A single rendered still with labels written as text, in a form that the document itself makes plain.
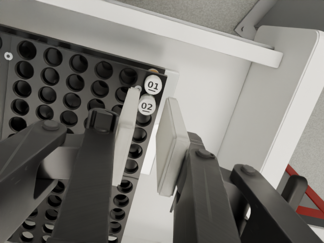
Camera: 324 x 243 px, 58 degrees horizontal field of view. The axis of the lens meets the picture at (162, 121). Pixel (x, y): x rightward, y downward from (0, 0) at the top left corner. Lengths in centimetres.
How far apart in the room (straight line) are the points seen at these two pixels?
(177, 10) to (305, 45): 92
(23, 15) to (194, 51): 15
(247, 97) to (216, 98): 3
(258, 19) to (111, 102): 98
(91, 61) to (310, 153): 127
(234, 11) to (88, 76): 97
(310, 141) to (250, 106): 113
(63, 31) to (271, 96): 18
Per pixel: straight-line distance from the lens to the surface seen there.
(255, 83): 27
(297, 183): 26
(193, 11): 112
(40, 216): 28
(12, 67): 23
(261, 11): 117
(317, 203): 63
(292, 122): 22
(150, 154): 29
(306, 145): 139
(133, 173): 24
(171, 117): 15
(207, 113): 30
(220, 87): 29
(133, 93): 17
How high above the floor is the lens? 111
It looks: 70 degrees down
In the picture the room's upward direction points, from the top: 173 degrees clockwise
